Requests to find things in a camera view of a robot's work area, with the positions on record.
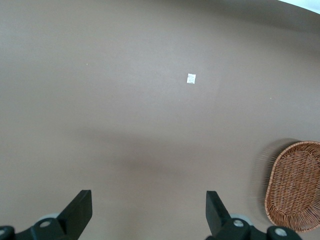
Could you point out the small square tape piece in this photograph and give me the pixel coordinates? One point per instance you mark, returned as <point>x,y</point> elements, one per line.
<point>191,78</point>

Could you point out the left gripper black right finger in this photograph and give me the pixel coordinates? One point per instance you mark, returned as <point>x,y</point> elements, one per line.
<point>220,220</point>

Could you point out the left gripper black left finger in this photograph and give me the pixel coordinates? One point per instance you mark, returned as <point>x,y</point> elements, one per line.
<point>75,215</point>

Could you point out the brown table cover sheet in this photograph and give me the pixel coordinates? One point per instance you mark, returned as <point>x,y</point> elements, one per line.
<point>125,100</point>

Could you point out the brown oval wicker basket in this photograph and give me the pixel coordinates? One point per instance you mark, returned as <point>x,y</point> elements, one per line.
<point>295,185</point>

